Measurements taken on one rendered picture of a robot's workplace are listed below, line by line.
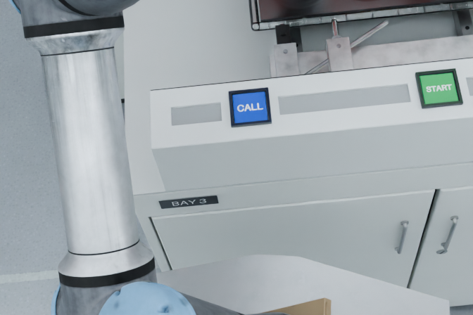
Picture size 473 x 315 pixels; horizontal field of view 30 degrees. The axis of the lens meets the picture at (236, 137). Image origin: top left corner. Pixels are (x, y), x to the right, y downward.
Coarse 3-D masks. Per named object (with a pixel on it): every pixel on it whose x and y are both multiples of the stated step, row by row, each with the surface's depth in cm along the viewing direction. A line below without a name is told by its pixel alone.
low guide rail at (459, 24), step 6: (456, 12) 141; (462, 12) 140; (468, 12) 140; (456, 18) 141; (462, 18) 140; (468, 18) 139; (456, 24) 141; (462, 24) 139; (468, 24) 139; (456, 30) 142; (462, 30) 138; (468, 30) 138
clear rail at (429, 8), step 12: (468, 0) 135; (360, 12) 135; (384, 12) 135; (396, 12) 135; (408, 12) 135; (420, 12) 135; (432, 12) 135; (264, 24) 135; (276, 24) 135; (300, 24) 135; (312, 24) 135; (324, 24) 136
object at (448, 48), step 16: (352, 48) 135; (368, 48) 135; (384, 48) 134; (400, 48) 134; (416, 48) 134; (432, 48) 134; (448, 48) 134; (464, 48) 133; (272, 64) 135; (304, 64) 134; (368, 64) 133; (384, 64) 133; (400, 64) 133
